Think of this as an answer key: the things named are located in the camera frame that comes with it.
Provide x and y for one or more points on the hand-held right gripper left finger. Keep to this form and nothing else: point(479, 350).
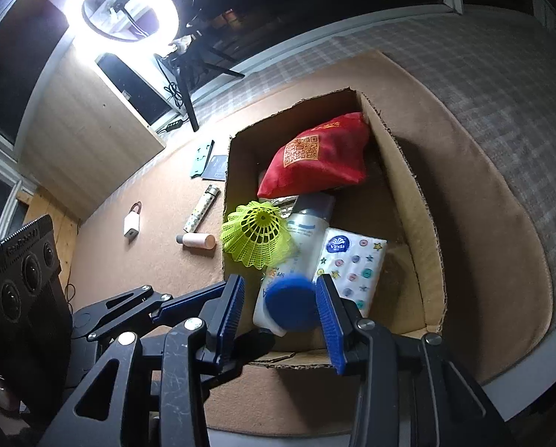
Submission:
point(231, 316)

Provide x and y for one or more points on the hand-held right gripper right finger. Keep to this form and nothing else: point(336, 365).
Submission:
point(329, 326)

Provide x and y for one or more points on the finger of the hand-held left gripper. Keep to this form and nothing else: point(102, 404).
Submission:
point(245, 349)
point(189, 302)

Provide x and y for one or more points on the blue round container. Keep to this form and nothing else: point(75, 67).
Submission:
point(289, 302)

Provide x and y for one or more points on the patterned tissue pack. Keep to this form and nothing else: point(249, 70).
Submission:
point(352, 260)

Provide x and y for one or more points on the yellow shuttlecock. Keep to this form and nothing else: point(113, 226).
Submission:
point(257, 235)

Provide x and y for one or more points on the white sunscreen bottle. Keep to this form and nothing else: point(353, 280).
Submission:
point(301, 237)

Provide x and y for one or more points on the patterned lighter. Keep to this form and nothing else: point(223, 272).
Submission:
point(201, 209)

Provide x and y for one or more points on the cardboard box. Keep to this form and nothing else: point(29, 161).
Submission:
point(413, 223)

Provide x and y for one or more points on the dark card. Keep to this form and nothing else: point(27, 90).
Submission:
point(215, 167)

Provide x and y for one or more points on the red cloth bag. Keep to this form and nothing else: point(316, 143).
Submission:
point(320, 158)

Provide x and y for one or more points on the white charger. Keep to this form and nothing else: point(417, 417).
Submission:
point(131, 230)

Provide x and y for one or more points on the wooden cabinet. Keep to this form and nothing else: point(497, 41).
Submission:
point(87, 149)

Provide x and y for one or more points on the black power strip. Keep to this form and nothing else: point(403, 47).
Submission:
point(170, 125)

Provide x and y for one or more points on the black tripod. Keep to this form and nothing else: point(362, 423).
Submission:
point(189, 98)

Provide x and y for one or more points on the black flat panel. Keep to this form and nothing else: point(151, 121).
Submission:
point(129, 84)

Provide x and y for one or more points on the checked sheet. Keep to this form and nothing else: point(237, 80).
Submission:
point(492, 79)

